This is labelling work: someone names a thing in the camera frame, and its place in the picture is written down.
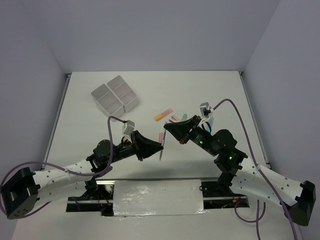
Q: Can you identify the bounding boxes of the right white divided container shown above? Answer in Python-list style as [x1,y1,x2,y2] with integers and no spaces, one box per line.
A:
[107,75,139,113]

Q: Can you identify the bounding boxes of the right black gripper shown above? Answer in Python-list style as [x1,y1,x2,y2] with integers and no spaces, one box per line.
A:
[163,114,218,156]

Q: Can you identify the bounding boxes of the blue highlighter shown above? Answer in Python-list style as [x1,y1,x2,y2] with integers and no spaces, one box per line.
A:
[208,116,214,127]

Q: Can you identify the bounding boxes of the orange pink highlighter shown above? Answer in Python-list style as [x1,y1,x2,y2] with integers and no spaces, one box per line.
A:
[154,108,173,122]

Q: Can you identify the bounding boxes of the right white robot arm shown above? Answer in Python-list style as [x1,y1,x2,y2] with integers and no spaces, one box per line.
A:
[164,115,316,227]

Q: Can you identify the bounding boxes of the silver foil cover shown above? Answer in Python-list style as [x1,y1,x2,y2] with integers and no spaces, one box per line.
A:
[113,179,205,217]

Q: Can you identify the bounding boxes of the white divided container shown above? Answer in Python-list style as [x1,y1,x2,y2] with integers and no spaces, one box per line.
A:
[91,84,125,118]
[107,75,139,113]

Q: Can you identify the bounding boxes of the left white divided container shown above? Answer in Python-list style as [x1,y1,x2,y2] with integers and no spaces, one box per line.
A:
[91,84,125,118]

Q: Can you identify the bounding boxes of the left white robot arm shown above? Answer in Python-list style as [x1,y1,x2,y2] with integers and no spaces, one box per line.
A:
[0,130,163,220]

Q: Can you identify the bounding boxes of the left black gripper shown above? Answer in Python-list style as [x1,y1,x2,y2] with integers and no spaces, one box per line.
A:
[108,129,163,164]

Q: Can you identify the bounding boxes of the pink correction tape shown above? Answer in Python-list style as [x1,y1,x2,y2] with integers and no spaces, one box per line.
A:
[169,115,181,123]

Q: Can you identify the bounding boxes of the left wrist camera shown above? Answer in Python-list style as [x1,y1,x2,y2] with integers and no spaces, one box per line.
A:
[122,120,135,138]

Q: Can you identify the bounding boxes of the blue pen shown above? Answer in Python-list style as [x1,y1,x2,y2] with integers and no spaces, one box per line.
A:
[159,129,167,161]

